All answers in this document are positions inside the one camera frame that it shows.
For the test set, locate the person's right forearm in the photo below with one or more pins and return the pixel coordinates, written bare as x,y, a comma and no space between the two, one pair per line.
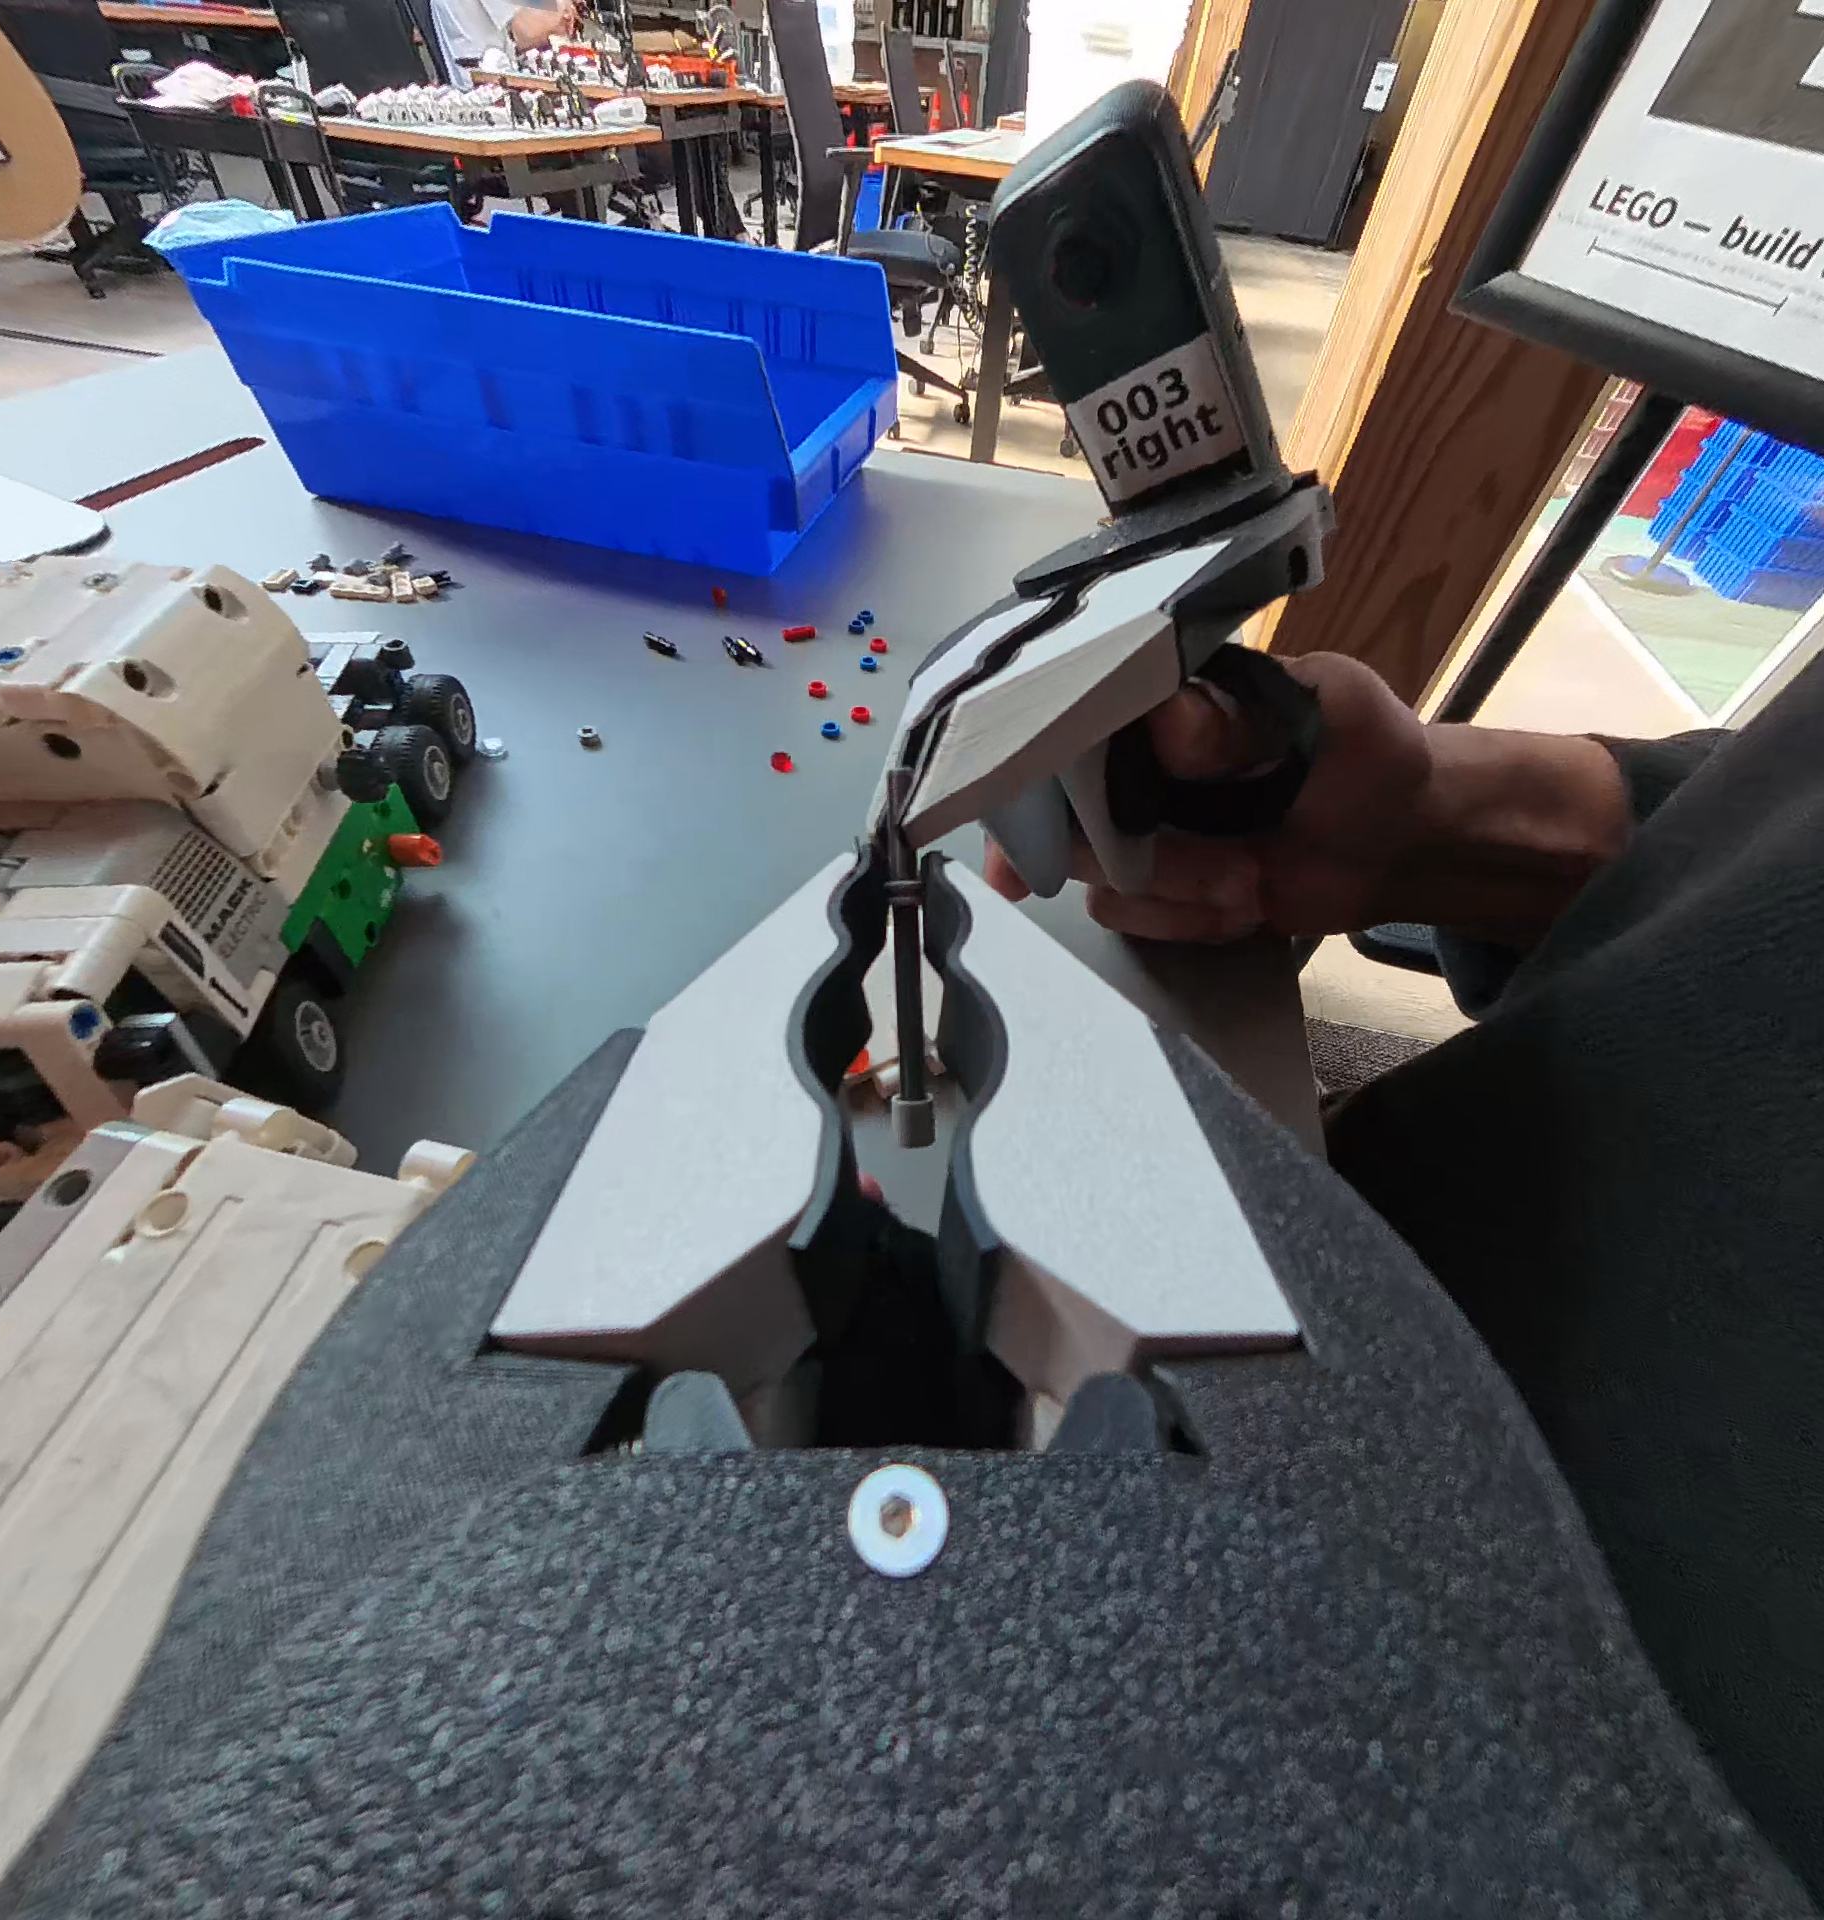
1722,1049

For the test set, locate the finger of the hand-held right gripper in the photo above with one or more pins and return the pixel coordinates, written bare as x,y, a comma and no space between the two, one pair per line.
1030,719
1055,601

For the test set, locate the pale blue plastic bag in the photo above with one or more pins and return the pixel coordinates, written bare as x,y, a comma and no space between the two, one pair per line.
216,221

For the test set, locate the black office chair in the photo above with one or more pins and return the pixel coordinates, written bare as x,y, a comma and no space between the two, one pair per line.
913,299

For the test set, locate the person's right hand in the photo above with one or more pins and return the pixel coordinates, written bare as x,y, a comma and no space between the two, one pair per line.
1422,810

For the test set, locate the stack of blue bins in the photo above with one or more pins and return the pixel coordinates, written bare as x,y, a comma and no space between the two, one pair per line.
1765,510

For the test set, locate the black framed sign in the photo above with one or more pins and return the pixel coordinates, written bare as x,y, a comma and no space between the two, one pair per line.
1722,164

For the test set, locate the blue plastic bin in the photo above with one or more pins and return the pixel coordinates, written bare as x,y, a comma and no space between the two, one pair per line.
552,388

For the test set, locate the dark grey lego axle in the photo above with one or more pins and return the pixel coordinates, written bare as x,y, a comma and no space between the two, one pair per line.
911,959

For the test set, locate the silver metal stand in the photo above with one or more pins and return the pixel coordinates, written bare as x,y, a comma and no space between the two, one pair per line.
12,510

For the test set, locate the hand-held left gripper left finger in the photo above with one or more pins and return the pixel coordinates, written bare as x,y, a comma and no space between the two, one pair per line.
672,1185

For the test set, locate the pile of small tan lego pieces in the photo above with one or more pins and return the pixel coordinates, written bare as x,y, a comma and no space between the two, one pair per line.
358,579

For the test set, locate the scattered red and blue lego bushes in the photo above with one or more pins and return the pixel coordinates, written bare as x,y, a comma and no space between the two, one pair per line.
830,675

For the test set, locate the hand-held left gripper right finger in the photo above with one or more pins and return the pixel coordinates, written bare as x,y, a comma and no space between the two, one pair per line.
1122,1185

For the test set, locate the white and green lego truck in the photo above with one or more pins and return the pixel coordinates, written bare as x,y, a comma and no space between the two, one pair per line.
146,719

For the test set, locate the large white lego panel assembly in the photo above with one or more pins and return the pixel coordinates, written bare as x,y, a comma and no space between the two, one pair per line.
131,1424

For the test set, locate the wooden work table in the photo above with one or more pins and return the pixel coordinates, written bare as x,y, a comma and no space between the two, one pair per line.
950,154
491,138

